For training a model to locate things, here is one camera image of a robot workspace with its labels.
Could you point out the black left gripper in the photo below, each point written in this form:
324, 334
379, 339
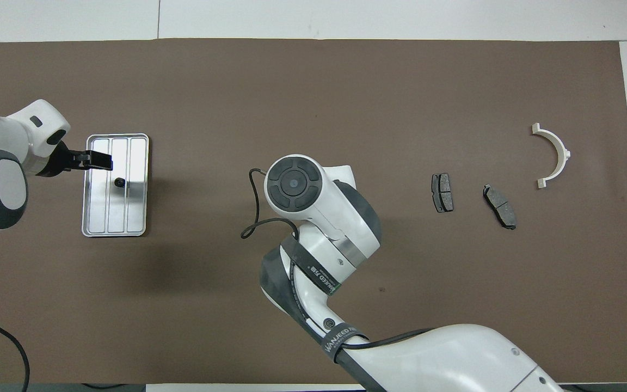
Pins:
59, 162

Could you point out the small black bearing gear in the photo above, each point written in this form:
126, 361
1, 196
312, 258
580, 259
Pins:
120, 182

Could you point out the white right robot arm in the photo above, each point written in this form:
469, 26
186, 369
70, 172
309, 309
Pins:
340, 218

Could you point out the silver metal tray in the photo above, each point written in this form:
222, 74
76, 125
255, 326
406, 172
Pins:
135, 207

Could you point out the brown table mat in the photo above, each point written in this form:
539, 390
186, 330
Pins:
183, 81

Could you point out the short rectangular grey brake pad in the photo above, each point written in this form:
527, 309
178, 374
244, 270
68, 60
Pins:
442, 192

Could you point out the long grey brake pad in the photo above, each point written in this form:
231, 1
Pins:
499, 206

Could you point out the white semicircular plastic bracket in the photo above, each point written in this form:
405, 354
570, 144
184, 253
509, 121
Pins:
561, 148

